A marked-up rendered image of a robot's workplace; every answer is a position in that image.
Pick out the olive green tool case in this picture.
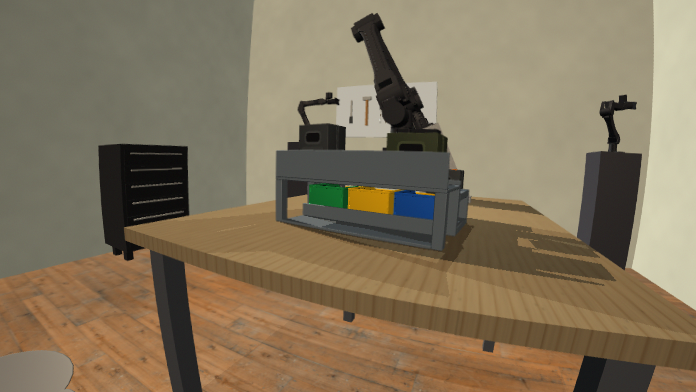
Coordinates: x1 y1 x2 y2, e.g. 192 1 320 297
387 133 448 152

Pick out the yellow open bin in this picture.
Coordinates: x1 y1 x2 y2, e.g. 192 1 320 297
348 186 402 215

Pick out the blue bin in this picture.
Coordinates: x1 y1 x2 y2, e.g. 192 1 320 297
393 190 435 219

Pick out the green open bin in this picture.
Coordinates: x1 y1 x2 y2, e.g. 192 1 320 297
309 183 361 209

